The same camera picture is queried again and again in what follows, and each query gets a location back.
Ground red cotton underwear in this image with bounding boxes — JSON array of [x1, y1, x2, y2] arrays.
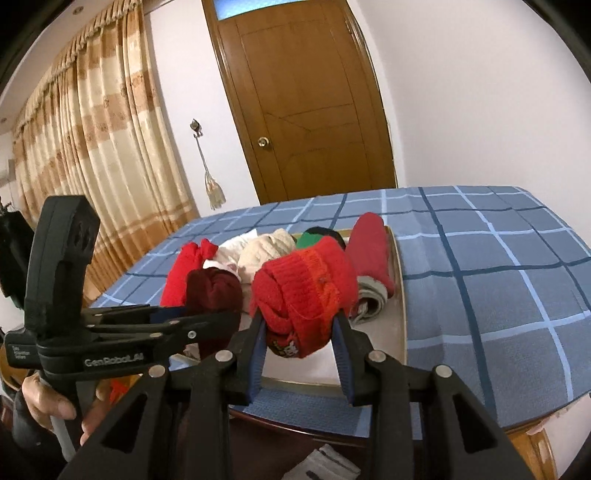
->
[[160, 239, 219, 308]]

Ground shallow white tray wooden rim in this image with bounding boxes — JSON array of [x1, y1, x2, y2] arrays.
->
[[159, 225, 409, 398]]

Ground blue frosted transom window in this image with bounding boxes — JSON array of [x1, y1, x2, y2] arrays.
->
[[215, 0, 296, 19]]

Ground white dotted underwear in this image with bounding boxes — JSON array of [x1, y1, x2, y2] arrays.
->
[[216, 231, 259, 266]]

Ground pale pink underwear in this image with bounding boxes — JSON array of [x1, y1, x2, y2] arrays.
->
[[203, 259, 241, 281]]

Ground black hanging bag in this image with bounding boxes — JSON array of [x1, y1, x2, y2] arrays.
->
[[0, 198, 31, 310]]

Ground blue plaid tablecloth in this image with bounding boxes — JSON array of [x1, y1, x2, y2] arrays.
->
[[88, 185, 591, 441]]

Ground green and black underwear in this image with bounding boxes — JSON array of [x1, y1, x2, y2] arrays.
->
[[295, 226, 347, 252]]

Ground tan dotted underwear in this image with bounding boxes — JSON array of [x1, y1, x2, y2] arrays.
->
[[238, 229, 296, 284]]

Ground beige curtain tassel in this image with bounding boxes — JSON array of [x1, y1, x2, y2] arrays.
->
[[198, 137, 227, 210]]

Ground orange red cloth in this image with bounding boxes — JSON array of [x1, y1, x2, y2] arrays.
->
[[108, 376, 141, 400]]

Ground person's left hand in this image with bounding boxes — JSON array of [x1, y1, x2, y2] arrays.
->
[[21, 371, 112, 448]]

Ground maroon underwear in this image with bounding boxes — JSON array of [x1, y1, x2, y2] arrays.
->
[[186, 268, 244, 363]]

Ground brown wooden door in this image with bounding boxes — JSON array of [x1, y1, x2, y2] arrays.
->
[[202, 0, 398, 205]]

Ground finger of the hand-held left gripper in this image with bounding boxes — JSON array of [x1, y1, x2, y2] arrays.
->
[[88, 311, 242, 365], [82, 305, 188, 326]]

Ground red knitted underwear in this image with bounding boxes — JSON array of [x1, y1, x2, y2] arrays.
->
[[249, 235, 358, 360]]

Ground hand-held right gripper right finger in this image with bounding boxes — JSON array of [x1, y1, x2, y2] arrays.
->
[[333, 313, 527, 480]]

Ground beige patterned curtain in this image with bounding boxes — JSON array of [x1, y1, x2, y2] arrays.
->
[[11, 6, 200, 296]]

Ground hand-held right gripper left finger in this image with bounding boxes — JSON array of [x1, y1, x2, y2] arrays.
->
[[58, 314, 269, 480]]

